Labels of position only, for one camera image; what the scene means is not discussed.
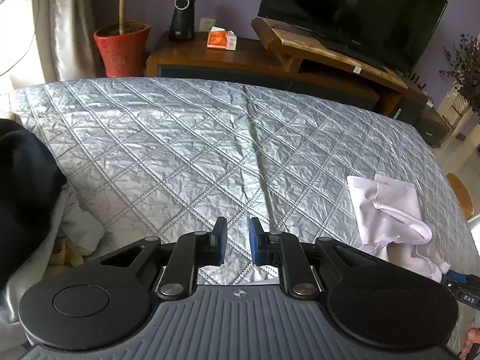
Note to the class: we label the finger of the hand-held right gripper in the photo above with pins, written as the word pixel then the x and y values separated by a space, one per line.
pixel 455 277

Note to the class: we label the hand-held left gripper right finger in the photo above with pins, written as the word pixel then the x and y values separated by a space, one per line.
pixel 255 242

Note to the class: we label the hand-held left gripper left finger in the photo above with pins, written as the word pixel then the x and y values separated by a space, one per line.
pixel 221 242

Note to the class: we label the lavender garment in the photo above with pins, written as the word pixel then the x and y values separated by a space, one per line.
pixel 393 210

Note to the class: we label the person's right hand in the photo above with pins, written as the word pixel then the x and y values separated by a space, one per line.
pixel 473 341

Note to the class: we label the orange wooden chair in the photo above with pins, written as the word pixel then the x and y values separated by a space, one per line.
pixel 463 195

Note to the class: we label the grey quilted bedspread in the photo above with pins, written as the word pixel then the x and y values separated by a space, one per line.
pixel 206 150

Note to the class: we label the pale grey-green garment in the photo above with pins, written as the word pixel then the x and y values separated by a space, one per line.
pixel 75 225

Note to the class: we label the khaki garment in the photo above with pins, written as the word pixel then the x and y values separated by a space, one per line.
pixel 69 253

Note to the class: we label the dark wooden cabinet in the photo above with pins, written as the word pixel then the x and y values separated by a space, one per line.
pixel 225 60

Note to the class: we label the navy jacket orange lining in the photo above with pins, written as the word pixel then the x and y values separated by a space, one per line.
pixel 26 195

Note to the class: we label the orange tissue box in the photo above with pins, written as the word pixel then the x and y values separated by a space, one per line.
pixel 221 39

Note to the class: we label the dried purple flowers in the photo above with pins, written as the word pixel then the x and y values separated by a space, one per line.
pixel 465 71

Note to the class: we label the red plant pot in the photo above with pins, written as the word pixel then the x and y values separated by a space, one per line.
pixel 122 50

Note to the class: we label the black cylindrical speaker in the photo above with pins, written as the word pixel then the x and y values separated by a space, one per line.
pixel 182 18

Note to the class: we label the black television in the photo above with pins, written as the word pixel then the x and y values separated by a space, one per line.
pixel 352 11

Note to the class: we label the beige curtain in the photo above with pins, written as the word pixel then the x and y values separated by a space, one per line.
pixel 71 26

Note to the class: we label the white wall socket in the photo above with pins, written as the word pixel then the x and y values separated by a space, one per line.
pixel 207 24

